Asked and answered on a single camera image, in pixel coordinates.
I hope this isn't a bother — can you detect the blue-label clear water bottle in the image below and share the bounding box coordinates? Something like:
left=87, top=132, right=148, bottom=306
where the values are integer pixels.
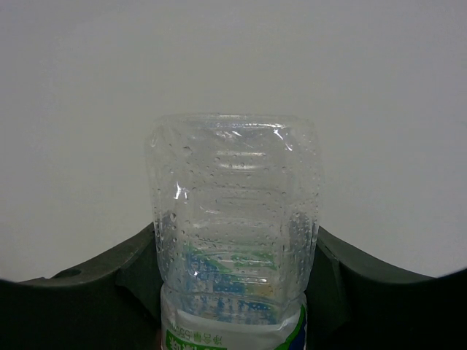
left=145, top=114, right=321, bottom=349

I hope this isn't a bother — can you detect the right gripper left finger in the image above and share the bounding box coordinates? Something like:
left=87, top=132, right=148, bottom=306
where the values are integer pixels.
left=1, top=225, right=162, bottom=349

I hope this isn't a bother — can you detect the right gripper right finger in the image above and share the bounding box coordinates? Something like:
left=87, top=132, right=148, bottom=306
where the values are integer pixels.
left=306, top=228, right=466, bottom=349

